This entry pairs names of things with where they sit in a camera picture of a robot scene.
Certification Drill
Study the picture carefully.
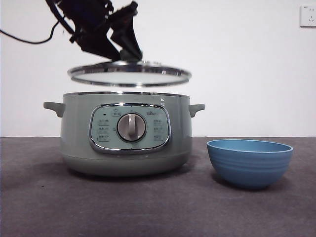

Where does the glass lid with green knob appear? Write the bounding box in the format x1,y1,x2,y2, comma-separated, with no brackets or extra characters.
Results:
67,49,192,87

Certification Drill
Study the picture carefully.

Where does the pale green electric steamer pot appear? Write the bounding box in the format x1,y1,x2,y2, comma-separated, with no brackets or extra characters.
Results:
43,91,206,177

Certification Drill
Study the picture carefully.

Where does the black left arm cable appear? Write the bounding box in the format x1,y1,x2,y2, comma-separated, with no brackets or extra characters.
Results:
0,21,60,45

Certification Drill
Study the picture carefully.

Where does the white wall socket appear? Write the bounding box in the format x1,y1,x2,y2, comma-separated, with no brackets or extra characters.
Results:
299,4,316,28

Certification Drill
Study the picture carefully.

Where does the blue ribbed bowl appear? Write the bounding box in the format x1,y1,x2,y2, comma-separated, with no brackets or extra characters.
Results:
206,139,294,190

